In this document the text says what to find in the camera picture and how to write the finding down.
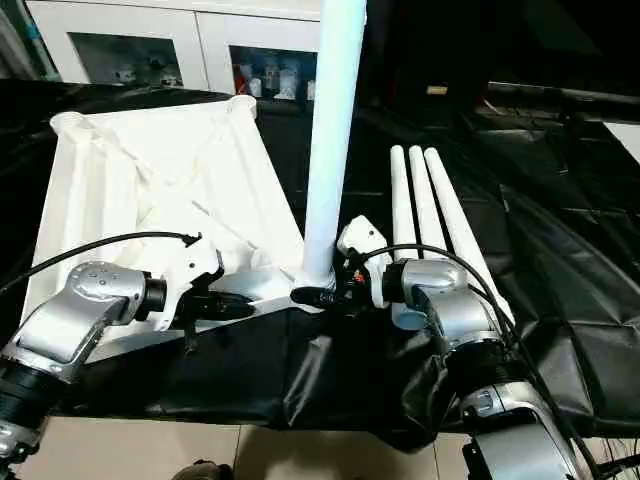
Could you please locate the white plastic table top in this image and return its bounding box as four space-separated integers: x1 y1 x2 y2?
22 95 334 369

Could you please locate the white plastic table leg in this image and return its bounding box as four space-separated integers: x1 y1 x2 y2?
298 0 369 292
407 144 452 262
423 146 517 327
388 144 432 332

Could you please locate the black work mat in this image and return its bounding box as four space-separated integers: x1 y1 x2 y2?
0 77 640 454

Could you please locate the white glass-door cabinet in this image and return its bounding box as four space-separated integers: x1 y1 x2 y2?
24 0 327 102

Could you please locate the white side board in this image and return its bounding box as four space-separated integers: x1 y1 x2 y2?
601 119 640 167

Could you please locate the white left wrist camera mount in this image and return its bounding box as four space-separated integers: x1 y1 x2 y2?
158 238 225 333

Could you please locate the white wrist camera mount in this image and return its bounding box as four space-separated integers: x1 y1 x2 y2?
158 238 225 333
336 215 394 308

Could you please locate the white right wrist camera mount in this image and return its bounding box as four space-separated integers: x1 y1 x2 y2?
336 215 394 308

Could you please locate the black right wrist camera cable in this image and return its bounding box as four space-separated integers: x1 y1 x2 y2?
348 243 602 480

